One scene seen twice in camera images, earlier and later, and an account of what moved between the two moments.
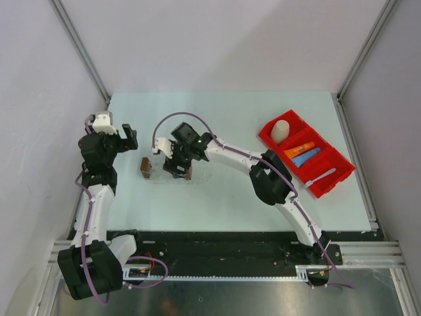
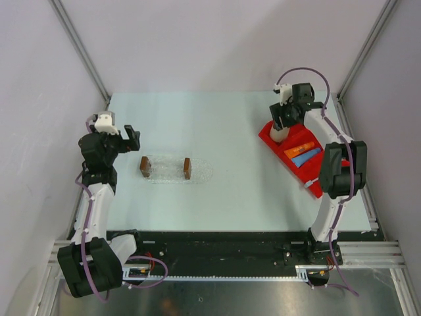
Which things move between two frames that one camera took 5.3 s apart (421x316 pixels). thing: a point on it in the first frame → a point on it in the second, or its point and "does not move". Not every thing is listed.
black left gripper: [125, 144] does not move
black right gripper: [171, 164] → [277, 110]
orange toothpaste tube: [291, 153] does not move
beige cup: [280, 131] does not move
